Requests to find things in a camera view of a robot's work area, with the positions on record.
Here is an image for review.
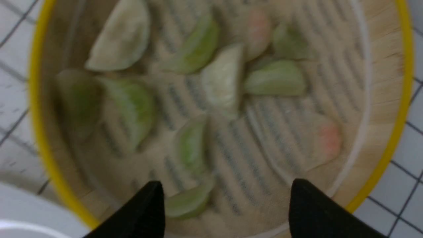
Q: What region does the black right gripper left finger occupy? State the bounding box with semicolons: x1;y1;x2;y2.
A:
84;181;165;238

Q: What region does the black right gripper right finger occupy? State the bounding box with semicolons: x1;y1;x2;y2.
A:
289;178;385;238

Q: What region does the white square plate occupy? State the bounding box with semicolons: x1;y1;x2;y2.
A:
0;182;90;238

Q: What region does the pink shrimp dumpling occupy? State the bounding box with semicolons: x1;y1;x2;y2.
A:
298;110;343;172
237;7;273;63

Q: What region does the white steamer liner cloth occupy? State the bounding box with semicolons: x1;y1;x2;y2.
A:
72;0;371;238

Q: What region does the bamboo steamer with yellow rims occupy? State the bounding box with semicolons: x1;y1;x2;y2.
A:
29;0;413;228

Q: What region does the white dumpling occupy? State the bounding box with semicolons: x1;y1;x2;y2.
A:
84;0;151;72
201;43;245;120

